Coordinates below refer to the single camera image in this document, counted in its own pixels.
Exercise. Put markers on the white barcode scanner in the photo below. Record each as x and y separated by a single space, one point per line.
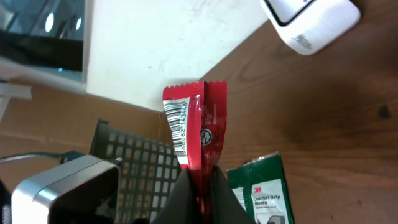
309 26

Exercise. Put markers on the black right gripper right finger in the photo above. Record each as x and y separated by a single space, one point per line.
225 208

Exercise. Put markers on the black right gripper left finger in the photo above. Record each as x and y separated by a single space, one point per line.
181 206

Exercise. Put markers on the green 3M gloves pack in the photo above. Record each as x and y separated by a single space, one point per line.
261 189

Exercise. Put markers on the red Nestle sachet stick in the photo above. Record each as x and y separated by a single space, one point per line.
197 117

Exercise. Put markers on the grey plastic basket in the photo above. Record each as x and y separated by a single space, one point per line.
149 171

